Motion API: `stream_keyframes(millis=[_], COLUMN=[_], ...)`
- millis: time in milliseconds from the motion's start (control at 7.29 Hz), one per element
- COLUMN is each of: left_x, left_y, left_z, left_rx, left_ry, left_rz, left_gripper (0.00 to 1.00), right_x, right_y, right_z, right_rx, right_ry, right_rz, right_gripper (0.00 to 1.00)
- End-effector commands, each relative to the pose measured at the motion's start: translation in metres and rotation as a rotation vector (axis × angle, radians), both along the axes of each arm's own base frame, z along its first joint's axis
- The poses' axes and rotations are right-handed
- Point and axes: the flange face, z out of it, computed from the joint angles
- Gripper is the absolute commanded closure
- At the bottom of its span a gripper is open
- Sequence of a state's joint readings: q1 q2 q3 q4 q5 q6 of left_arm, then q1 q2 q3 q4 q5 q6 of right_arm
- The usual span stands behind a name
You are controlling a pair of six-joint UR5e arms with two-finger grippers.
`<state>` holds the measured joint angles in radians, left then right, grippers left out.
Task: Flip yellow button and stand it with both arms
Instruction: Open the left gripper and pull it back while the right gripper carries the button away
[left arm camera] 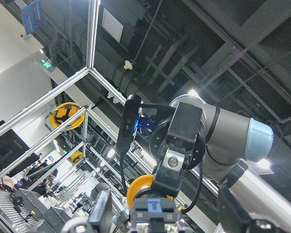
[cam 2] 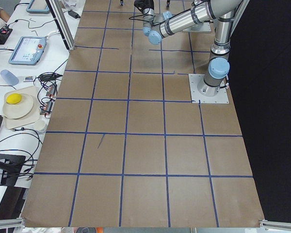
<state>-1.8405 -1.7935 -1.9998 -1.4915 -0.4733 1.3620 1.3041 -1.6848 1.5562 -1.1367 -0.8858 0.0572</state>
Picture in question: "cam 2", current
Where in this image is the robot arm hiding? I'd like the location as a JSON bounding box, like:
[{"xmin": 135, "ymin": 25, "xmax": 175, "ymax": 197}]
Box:
[{"xmin": 134, "ymin": 0, "xmax": 248, "ymax": 97}]

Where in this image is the beige tray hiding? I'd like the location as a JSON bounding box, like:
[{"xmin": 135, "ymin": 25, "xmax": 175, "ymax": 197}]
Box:
[{"xmin": 2, "ymin": 86, "xmax": 40, "ymax": 129}]

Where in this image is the black power adapter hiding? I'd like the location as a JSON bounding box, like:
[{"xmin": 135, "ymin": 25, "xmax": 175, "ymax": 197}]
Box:
[{"xmin": 68, "ymin": 10, "xmax": 81, "ymax": 19}]

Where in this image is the beige plate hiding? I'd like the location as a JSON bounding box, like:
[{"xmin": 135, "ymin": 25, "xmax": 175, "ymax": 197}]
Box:
[{"xmin": 2, "ymin": 94, "xmax": 34, "ymax": 119}]

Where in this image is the yellow lemon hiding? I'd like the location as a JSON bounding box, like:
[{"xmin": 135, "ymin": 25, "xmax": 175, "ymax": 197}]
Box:
[{"xmin": 6, "ymin": 93, "xmax": 22, "ymax": 104}]

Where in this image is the near teach pendant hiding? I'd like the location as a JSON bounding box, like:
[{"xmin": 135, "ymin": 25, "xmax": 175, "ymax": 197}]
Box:
[{"xmin": 8, "ymin": 36, "xmax": 47, "ymax": 66}]

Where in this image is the teach pendant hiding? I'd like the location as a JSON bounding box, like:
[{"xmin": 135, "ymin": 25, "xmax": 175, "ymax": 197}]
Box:
[
  {"xmin": 26, "ymin": 0, "xmax": 50, "ymax": 14},
  {"xmin": 8, "ymin": 36, "xmax": 47, "ymax": 66}
]

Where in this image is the blue plastic cup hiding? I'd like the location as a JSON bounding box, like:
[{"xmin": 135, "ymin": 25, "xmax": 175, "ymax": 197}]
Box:
[{"xmin": 0, "ymin": 69, "xmax": 19, "ymax": 86}]

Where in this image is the far teach pendant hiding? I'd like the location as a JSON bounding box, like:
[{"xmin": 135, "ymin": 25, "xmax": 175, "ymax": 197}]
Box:
[{"xmin": 26, "ymin": 0, "xmax": 50, "ymax": 14}]

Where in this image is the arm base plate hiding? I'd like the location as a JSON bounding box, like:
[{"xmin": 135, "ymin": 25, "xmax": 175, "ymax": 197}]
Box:
[
  {"xmin": 183, "ymin": 22, "xmax": 211, "ymax": 33},
  {"xmin": 189, "ymin": 74, "xmax": 229, "ymax": 104}
]

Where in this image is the aluminium frame post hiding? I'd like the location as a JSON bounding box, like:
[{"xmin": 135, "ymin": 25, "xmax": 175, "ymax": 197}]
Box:
[{"xmin": 46, "ymin": 0, "xmax": 75, "ymax": 51}]

